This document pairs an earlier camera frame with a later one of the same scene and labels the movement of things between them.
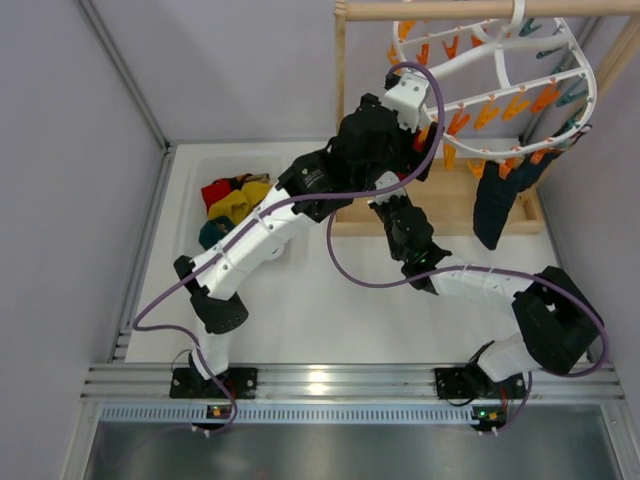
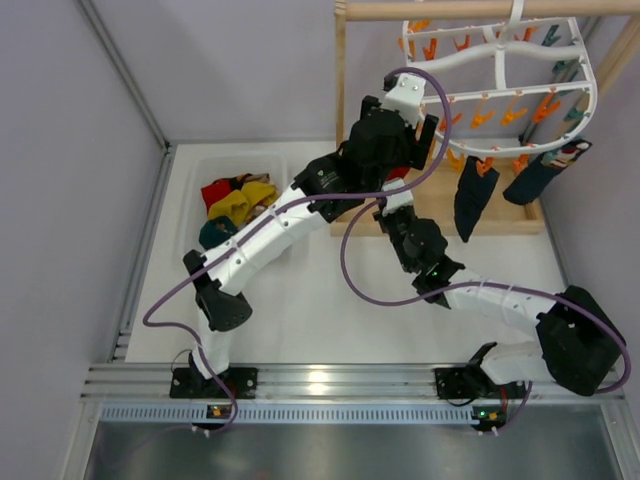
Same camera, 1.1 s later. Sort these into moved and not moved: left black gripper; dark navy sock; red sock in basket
Moved: dark navy sock
Not moved: left black gripper; red sock in basket
